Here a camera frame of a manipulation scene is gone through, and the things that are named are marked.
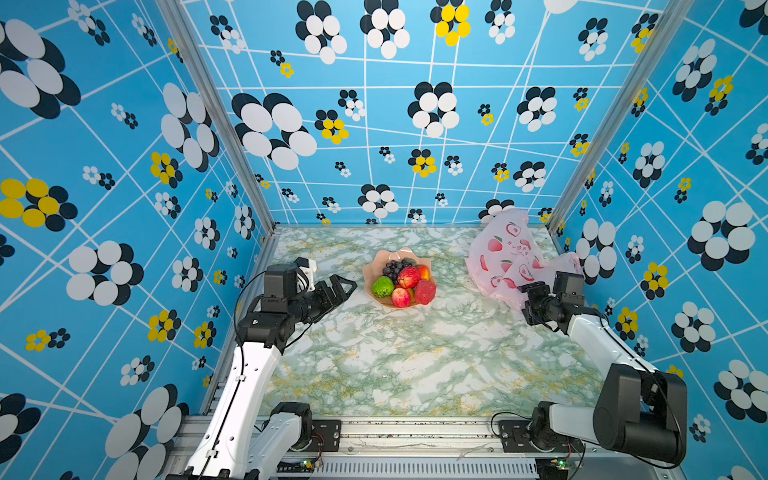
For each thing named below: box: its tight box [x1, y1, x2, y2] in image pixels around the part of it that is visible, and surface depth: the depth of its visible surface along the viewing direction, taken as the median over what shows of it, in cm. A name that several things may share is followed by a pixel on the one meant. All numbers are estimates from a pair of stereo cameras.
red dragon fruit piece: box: [415, 279, 437, 305], surface depth 91 cm
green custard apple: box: [371, 276, 395, 299], surface depth 93 cm
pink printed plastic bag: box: [466, 211, 584, 307], surface depth 104 cm
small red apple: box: [392, 287, 411, 308], surface depth 93 cm
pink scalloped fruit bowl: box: [363, 248, 437, 308], surface depth 95 cm
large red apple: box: [398, 266, 421, 289], surface depth 93 cm
